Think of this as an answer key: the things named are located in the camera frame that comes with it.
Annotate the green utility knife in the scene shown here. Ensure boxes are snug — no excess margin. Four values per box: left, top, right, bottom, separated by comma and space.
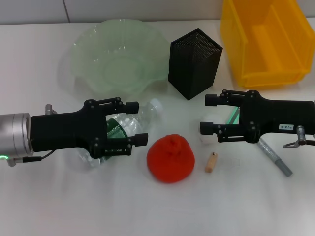
225, 106, 240, 125

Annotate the yellow plastic storage bin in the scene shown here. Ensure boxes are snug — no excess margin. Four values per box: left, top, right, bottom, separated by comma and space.
220, 0, 312, 89

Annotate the white paper ball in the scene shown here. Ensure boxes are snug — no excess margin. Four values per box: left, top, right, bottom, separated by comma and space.
198, 112, 226, 146

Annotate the grey marker pen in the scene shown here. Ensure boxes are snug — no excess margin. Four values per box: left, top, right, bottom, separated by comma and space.
257, 137, 294, 177

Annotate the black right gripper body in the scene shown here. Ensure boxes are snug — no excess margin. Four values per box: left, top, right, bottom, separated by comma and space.
239, 89, 315, 144

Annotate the black mesh pen holder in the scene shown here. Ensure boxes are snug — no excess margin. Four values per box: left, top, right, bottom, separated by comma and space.
168, 28, 224, 101

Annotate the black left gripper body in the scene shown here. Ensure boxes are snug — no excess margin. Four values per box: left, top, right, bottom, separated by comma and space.
29, 99, 109, 158

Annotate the clear green-label water bottle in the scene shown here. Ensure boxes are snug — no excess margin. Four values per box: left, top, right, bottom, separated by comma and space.
78, 98, 164, 171

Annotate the small wooden usb stick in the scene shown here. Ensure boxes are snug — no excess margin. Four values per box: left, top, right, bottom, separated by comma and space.
204, 152, 219, 174

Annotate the right wrist cable with plugs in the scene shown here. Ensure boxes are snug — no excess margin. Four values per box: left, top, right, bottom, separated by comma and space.
283, 124, 315, 149

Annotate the green glass fruit plate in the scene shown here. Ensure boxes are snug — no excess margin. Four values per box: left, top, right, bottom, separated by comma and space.
69, 19, 171, 99

